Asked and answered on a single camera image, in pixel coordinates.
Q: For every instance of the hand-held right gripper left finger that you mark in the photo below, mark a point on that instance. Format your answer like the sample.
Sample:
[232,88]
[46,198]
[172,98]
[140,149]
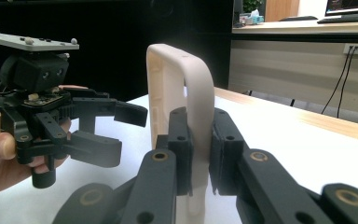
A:
[164,174]

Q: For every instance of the white table sheet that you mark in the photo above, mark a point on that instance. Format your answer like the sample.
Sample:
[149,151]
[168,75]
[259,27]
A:
[276,133]

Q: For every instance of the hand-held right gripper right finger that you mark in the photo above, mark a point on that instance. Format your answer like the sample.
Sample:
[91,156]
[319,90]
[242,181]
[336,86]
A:
[242,168]

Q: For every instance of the black curtain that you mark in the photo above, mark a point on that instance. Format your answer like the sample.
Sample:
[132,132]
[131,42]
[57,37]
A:
[112,25]

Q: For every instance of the black keyboard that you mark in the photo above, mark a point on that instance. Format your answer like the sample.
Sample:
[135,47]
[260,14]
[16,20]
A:
[348,18]

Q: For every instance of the green plant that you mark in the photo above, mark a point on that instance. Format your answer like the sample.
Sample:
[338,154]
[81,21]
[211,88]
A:
[251,4]

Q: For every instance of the teal tissue box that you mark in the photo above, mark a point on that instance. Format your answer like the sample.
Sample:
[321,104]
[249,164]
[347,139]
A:
[251,18]

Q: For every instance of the computer monitor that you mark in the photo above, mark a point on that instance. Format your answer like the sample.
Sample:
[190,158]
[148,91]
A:
[351,6]

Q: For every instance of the background desk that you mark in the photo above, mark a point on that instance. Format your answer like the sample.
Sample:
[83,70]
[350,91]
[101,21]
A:
[292,28]

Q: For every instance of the small black wall peg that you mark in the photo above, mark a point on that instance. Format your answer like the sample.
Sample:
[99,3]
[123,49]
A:
[292,102]
[250,92]

